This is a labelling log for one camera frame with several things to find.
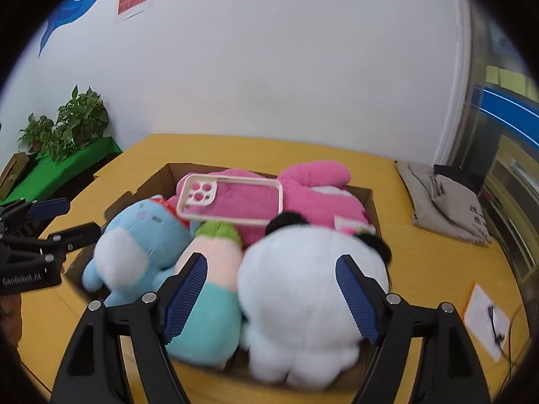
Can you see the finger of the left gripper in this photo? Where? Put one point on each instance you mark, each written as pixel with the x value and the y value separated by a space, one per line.
pixel 43 210
pixel 66 241

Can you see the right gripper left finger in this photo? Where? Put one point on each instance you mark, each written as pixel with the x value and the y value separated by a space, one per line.
pixel 92 369

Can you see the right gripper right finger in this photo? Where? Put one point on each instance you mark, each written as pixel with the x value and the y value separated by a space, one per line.
pixel 448 370

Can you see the blue plush toy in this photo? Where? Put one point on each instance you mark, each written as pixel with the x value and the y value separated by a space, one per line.
pixel 139 243

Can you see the white panda plush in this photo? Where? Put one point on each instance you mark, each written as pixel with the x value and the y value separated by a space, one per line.
pixel 298 327

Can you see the pink green plush toy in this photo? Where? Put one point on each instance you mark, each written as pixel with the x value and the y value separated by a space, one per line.
pixel 212 331

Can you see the clear white phone case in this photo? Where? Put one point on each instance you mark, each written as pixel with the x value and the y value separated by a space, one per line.
pixel 230 199

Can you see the pink plush bear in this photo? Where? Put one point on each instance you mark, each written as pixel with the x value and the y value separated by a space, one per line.
pixel 311 189

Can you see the person's left hand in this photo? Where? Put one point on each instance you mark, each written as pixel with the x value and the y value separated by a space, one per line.
pixel 11 318

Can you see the green table cloth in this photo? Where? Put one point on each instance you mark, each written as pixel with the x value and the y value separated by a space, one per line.
pixel 48 176

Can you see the brown wooden box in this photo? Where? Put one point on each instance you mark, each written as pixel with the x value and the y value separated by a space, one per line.
pixel 11 172

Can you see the white paper sheet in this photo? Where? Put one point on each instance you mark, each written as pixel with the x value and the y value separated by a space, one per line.
pixel 487 322

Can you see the green potted plant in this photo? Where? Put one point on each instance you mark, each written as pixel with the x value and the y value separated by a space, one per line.
pixel 83 119

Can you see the brown cardboard box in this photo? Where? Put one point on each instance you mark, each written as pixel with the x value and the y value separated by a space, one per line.
pixel 164 182

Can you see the grey cloth bag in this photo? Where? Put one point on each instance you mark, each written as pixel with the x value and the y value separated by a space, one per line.
pixel 443 203

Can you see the yellow sticky notes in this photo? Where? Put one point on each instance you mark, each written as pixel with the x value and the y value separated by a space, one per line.
pixel 513 81

